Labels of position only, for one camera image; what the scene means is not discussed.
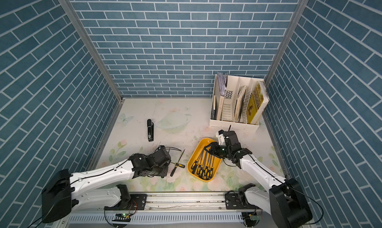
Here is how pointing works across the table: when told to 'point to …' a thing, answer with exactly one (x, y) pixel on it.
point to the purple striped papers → (222, 77)
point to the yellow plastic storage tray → (198, 149)
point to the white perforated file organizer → (230, 99)
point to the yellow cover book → (258, 100)
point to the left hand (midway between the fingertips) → (170, 172)
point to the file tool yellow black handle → (193, 166)
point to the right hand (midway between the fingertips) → (207, 149)
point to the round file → (175, 167)
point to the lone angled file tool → (178, 165)
